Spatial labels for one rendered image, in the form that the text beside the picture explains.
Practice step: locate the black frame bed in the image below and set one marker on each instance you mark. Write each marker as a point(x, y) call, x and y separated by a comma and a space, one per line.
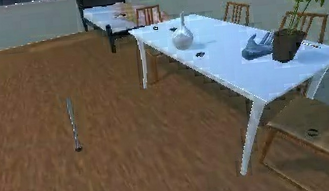
point(104, 17)

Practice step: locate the green house plant black pot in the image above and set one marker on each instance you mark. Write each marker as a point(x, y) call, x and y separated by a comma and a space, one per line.
point(286, 43)

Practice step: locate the small black object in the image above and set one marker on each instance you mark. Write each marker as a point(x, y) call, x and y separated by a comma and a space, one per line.
point(155, 27)
point(200, 54)
point(173, 29)

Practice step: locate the white vase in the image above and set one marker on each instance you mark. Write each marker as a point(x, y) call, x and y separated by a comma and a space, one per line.
point(182, 38)

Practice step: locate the blue cloth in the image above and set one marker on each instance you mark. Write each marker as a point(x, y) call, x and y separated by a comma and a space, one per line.
point(253, 49)

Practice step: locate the brown wooden chair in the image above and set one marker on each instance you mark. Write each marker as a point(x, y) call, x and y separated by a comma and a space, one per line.
point(323, 128)
point(309, 22)
point(147, 15)
point(237, 12)

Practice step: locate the thin black pen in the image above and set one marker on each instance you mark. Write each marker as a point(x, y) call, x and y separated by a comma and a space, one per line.
point(311, 44)

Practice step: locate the white table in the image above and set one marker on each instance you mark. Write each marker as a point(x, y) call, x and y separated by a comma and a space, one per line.
point(229, 60)

